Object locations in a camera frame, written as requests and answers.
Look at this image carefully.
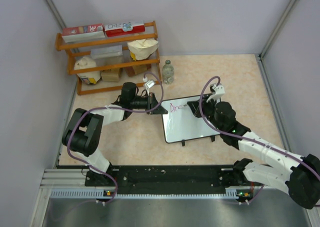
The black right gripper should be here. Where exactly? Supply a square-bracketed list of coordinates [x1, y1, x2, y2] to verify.
[188, 94, 225, 132]

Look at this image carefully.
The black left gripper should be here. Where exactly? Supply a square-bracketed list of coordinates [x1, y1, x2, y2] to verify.
[130, 92, 167, 115]

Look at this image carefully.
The black framed whiteboard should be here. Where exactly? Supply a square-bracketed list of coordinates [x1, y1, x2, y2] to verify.
[161, 95, 219, 146]

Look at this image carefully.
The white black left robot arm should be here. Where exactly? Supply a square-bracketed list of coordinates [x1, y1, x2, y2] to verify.
[62, 80, 168, 186]

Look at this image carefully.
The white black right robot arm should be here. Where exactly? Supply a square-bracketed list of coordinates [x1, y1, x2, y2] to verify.
[186, 95, 320, 209]

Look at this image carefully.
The clear glass bottle green cap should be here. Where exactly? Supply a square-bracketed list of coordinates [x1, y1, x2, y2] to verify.
[162, 60, 174, 85]

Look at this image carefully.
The tan cardboard box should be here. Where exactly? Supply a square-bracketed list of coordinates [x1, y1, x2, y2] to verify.
[101, 68, 122, 82]

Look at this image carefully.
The cream paper bag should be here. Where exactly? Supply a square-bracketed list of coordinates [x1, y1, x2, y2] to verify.
[127, 38, 159, 61]

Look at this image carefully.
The clear plastic container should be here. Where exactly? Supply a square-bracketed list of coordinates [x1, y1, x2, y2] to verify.
[90, 45, 124, 66]

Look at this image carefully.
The white flour bag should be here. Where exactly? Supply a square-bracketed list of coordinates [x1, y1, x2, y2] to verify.
[73, 56, 102, 86]

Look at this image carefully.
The red white box right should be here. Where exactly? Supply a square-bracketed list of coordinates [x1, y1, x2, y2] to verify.
[104, 21, 146, 38]

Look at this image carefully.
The red white box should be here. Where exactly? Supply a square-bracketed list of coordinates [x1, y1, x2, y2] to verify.
[104, 21, 146, 38]
[61, 23, 105, 43]

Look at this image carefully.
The red white box left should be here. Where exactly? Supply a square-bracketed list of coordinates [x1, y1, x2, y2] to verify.
[61, 23, 105, 43]

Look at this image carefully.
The orange wooden shelf rack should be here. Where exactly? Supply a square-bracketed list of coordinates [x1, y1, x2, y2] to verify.
[55, 21, 161, 96]

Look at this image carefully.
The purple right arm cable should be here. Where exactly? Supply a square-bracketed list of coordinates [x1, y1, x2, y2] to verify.
[198, 76, 320, 208]

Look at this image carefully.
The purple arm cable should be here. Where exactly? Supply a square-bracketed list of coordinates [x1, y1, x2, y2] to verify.
[67, 72, 165, 205]
[198, 76, 320, 208]

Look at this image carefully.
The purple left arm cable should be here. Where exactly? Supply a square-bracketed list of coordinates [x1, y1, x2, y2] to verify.
[67, 72, 165, 205]

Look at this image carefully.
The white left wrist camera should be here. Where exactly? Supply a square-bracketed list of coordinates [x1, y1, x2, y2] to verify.
[143, 79, 156, 91]

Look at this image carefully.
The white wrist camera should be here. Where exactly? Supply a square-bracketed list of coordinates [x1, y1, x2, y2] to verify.
[143, 79, 156, 91]
[206, 83, 226, 103]

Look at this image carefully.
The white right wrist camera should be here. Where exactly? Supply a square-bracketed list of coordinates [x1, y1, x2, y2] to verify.
[206, 83, 226, 103]

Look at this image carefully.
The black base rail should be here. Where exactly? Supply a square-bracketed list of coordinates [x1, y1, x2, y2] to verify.
[84, 164, 253, 195]

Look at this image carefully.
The grey slotted cable duct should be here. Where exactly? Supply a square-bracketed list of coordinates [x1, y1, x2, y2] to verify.
[50, 188, 253, 200]

